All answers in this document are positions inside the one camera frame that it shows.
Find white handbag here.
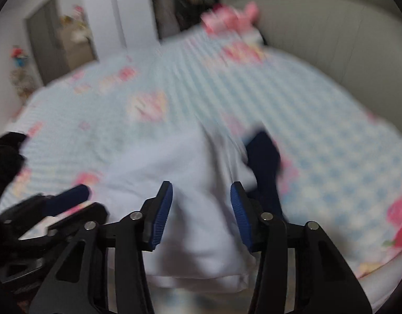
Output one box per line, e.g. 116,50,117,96
70,28,92,41

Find white shelf rack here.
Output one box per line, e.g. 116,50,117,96
10,69,35,103

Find grey door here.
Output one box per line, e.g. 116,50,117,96
25,0,71,86

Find beige cabinet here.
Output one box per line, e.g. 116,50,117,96
59,23,99,69

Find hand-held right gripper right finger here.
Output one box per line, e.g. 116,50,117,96
230,181,373,314

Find navy cloth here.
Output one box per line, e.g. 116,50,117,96
245,131,285,223

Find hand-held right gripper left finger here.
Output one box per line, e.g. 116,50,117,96
28,181,174,314

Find red and blue plush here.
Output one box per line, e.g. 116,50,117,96
10,46,30,69

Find pink plush toy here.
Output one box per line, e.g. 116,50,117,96
201,2,262,36

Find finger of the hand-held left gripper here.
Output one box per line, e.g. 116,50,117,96
18,202,109,240
2,184,92,223

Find grey padded bed headboard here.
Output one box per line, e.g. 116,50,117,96
221,0,402,138

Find dark glass wardrobe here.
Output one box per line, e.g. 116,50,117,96
149,0,228,40

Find white shirt with navy trim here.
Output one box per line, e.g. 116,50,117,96
100,126,263,293

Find blue checked printed blanket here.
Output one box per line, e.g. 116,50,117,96
0,28,402,301

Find white wardrobe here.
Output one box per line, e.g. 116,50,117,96
80,0,159,59

